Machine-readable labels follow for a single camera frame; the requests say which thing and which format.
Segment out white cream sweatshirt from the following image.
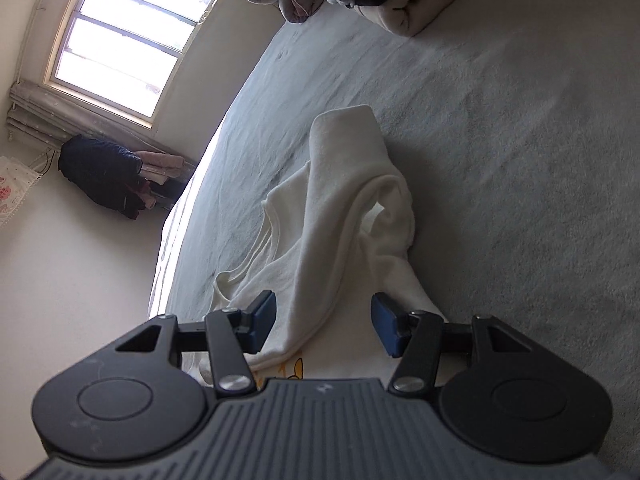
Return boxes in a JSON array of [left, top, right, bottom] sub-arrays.
[[213, 105, 437, 385]]

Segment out hanging dark clothes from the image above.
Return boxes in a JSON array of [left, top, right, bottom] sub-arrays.
[[58, 134, 189, 220]]

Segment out grey bed blanket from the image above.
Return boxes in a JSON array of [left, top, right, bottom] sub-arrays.
[[152, 0, 639, 470]]

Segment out window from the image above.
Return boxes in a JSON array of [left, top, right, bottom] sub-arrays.
[[48, 0, 219, 128]]

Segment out wall air conditioner cover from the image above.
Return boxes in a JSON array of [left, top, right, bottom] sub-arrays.
[[0, 156, 41, 226]]

